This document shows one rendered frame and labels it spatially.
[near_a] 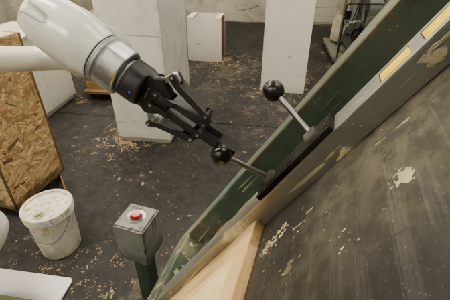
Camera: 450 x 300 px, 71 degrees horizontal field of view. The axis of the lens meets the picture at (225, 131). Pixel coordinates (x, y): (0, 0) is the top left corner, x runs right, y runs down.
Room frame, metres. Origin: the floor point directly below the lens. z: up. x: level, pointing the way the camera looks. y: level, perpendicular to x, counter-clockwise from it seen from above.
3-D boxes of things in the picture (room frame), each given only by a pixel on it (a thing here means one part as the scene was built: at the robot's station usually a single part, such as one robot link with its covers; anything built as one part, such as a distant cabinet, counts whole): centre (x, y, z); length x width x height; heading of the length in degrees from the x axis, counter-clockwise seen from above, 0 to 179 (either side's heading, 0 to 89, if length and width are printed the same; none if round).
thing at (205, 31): (5.56, 0.32, 0.36); 0.58 x 0.45 x 0.72; 82
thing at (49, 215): (1.46, 1.11, 0.24); 0.32 x 0.30 x 0.47; 172
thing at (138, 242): (0.81, 0.32, 0.84); 0.12 x 0.12 x 0.18; 72
